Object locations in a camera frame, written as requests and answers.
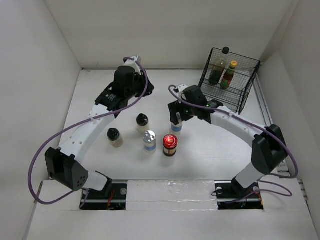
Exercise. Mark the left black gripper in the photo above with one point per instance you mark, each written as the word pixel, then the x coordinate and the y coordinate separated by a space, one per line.
pixel 141 77

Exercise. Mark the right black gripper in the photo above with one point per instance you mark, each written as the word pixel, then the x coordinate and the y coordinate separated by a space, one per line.
pixel 175 107

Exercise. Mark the silver lid blue shaker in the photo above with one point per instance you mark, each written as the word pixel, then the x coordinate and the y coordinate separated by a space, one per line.
pixel 176 128

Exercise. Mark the red lid sauce jar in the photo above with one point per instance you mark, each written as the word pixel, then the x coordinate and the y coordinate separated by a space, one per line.
pixel 170 143

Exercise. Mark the black cap white spice jar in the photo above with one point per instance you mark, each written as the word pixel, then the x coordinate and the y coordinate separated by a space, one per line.
pixel 142 122

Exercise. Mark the dark soy sauce bottle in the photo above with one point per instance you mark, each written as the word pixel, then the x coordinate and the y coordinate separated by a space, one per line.
pixel 219 67

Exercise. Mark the chili sauce bottle yellow cap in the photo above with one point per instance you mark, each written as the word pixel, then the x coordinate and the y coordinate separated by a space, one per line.
pixel 228 75

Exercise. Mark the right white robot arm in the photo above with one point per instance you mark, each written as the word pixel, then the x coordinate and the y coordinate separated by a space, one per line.
pixel 267 142

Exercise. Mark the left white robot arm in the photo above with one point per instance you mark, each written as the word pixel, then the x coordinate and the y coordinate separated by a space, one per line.
pixel 64 164

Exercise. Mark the black cap tan spice jar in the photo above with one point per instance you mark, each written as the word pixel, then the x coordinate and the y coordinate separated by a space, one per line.
pixel 115 138

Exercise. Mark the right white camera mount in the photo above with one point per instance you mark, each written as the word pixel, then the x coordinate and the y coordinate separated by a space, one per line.
pixel 179 89

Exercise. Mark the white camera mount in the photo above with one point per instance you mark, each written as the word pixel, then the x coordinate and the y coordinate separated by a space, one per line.
pixel 133 60
pixel 179 89

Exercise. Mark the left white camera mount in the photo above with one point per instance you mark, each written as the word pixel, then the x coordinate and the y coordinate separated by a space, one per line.
pixel 133 60

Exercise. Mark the black wire rack basket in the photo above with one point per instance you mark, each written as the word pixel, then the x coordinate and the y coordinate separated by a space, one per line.
pixel 235 97

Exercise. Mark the aluminium rail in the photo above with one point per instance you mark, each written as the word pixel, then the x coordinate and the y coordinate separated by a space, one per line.
pixel 172 181

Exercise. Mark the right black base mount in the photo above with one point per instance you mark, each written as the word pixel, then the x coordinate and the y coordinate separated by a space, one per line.
pixel 229 199

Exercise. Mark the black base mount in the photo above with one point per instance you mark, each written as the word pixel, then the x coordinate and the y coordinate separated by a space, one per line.
pixel 229 199
pixel 115 201

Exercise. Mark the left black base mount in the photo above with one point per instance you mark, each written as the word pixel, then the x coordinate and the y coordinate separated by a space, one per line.
pixel 115 201

